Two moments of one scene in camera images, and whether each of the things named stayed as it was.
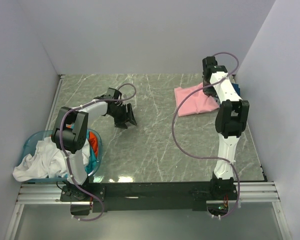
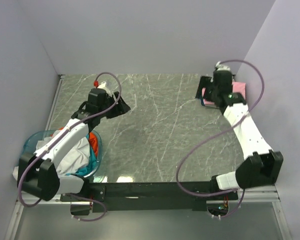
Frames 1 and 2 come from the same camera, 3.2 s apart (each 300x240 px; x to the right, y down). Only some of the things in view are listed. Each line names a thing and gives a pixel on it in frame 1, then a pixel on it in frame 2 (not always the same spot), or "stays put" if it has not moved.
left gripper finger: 120,124 → 118,109
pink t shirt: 198,102 → 237,87
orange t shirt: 93,142 stays put
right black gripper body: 209,91 → 213,92
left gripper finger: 130,114 → 121,103
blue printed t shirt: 237,87 → 201,97
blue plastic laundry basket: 29,148 stays put
